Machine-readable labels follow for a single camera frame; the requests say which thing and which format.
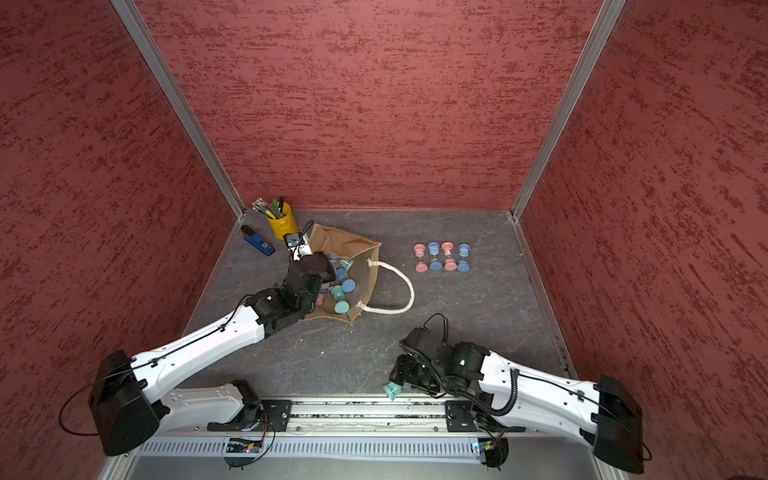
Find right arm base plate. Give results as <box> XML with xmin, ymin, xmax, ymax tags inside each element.
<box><xmin>444</xmin><ymin>400</ymin><xmax>526</xmax><ymax>433</ymax></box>

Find yellow pen cup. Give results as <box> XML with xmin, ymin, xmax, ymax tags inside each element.
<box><xmin>267</xmin><ymin>202</ymin><xmax>299</xmax><ymax>240</ymax></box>

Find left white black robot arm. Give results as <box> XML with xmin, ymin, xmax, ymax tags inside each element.
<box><xmin>88</xmin><ymin>253</ymin><xmax>336</xmax><ymax>456</ymax></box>

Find pens in cup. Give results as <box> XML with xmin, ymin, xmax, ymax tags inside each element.
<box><xmin>251</xmin><ymin>198</ymin><xmax>285</xmax><ymax>220</ymax></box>

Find blue stapler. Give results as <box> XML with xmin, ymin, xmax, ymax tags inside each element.
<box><xmin>240</xmin><ymin>225</ymin><xmax>275</xmax><ymax>256</ymax></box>

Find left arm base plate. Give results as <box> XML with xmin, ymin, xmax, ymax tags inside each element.
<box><xmin>207</xmin><ymin>399</ymin><xmax>294</xmax><ymax>433</ymax></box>

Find pink sand timer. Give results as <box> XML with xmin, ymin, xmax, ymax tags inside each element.
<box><xmin>413</xmin><ymin>243</ymin><xmax>428</xmax><ymax>273</ymax></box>
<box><xmin>441</xmin><ymin>241</ymin><xmax>458</xmax><ymax>272</ymax></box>

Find green sand timer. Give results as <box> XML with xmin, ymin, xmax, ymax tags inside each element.
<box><xmin>383</xmin><ymin>380</ymin><xmax>403</xmax><ymax>401</ymax></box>

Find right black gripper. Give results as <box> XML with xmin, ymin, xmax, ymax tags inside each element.
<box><xmin>389</xmin><ymin>354</ymin><xmax>446</xmax><ymax>396</ymax></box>

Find aluminium front rail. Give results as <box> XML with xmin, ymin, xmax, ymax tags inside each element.
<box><xmin>100</xmin><ymin>395</ymin><xmax>625</xmax><ymax>479</ymax></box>

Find blue sand timer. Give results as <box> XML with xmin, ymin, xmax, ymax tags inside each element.
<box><xmin>457</xmin><ymin>243</ymin><xmax>471</xmax><ymax>273</ymax></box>
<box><xmin>427</xmin><ymin>241</ymin><xmax>443</xmax><ymax>271</ymax></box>

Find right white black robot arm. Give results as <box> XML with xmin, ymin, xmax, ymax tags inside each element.
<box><xmin>389</xmin><ymin>327</ymin><xmax>652</xmax><ymax>474</ymax></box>

